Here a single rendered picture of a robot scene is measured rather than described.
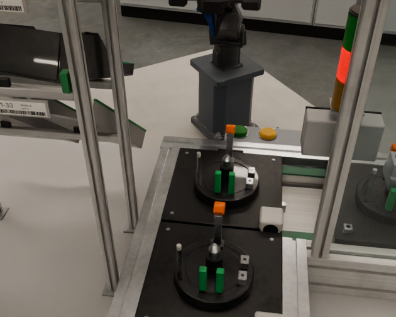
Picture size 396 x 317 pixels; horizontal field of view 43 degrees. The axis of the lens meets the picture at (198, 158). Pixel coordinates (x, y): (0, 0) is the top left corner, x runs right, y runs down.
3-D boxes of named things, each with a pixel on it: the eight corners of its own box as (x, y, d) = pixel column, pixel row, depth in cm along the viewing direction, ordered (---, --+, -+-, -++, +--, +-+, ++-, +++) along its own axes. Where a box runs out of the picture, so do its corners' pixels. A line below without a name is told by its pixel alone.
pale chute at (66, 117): (90, 138, 117) (95, 120, 118) (142, 148, 114) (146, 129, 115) (25, 111, 90) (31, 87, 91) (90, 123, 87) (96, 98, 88)
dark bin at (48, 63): (75, 66, 104) (77, 29, 102) (133, 75, 101) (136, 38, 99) (-17, 71, 77) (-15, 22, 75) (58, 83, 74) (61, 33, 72)
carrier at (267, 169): (180, 154, 119) (178, 109, 111) (281, 162, 116) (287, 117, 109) (160, 226, 100) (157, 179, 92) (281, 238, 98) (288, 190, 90)
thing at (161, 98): (227, 51, 188) (227, 44, 186) (417, 190, 127) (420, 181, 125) (44, 100, 161) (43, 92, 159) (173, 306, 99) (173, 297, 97)
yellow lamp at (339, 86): (329, 97, 80) (334, 69, 77) (361, 99, 79) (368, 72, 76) (332, 114, 76) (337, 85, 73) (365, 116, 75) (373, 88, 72)
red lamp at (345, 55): (334, 68, 77) (340, 39, 74) (368, 71, 76) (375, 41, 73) (337, 85, 73) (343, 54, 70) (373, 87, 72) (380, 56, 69)
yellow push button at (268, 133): (259, 133, 125) (259, 126, 124) (275, 134, 125) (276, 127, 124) (258, 142, 122) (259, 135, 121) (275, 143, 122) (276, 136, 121)
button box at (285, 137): (225, 143, 131) (226, 123, 127) (307, 150, 128) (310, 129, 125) (223, 159, 125) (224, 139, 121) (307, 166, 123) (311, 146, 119)
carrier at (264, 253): (160, 228, 100) (157, 180, 92) (281, 239, 97) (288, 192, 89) (132, 335, 81) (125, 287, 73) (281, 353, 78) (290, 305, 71)
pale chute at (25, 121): (29, 133, 119) (34, 115, 119) (78, 143, 116) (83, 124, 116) (-53, 105, 92) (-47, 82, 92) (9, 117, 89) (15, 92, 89)
